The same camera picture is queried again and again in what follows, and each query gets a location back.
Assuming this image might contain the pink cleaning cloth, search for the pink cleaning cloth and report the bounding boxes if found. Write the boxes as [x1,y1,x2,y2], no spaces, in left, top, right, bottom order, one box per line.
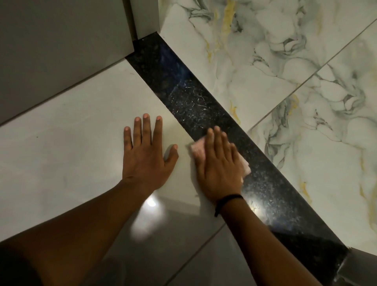
[189,138,252,184]

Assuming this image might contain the black wristband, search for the black wristband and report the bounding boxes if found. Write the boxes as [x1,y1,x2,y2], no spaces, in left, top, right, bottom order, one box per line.
[214,193,244,218]

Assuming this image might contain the grey door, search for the grey door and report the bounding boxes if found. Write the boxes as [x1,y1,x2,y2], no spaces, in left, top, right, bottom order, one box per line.
[0,0,135,127]

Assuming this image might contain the person's right forearm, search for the person's right forearm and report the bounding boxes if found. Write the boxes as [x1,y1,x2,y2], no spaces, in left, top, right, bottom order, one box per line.
[219,197,322,286]

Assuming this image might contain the black granite threshold strip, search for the black granite threshold strip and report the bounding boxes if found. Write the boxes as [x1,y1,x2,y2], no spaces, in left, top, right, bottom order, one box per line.
[125,32,351,286]

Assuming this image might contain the person's right hand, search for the person's right hand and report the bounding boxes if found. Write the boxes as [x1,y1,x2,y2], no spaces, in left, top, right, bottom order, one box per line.
[193,126,245,204]

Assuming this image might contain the person's left forearm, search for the person's left forearm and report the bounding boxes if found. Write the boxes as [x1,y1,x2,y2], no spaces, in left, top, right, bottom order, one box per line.
[0,178,156,286]

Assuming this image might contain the person's left hand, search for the person's left hand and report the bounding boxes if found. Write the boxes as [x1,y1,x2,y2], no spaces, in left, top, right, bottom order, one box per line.
[122,113,179,190]

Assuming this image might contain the grey door frame post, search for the grey door frame post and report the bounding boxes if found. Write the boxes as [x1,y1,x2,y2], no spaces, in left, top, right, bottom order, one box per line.
[332,247,377,286]
[130,0,161,41]

